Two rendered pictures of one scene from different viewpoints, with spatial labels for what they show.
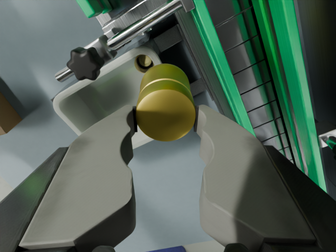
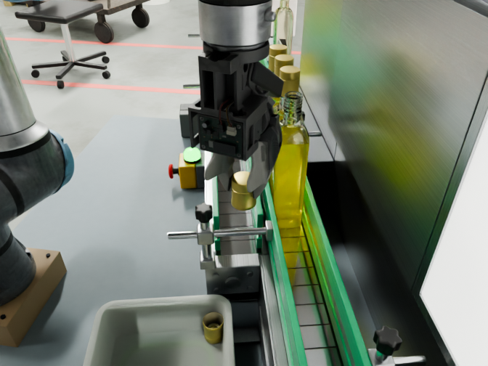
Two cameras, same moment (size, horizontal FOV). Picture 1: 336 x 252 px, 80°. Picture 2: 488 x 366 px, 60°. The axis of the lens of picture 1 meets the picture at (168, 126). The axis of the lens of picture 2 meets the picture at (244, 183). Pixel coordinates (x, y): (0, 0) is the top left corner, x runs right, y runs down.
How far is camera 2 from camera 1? 0.57 m
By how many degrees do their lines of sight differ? 85
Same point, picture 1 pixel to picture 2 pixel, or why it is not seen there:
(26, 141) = not seen: outside the picture
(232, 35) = (301, 295)
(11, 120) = (17, 330)
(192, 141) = not seen: outside the picture
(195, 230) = not seen: outside the picture
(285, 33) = (328, 261)
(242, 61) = (308, 317)
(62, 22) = (160, 289)
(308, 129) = (355, 339)
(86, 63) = (206, 207)
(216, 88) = (276, 332)
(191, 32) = (269, 282)
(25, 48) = (110, 291)
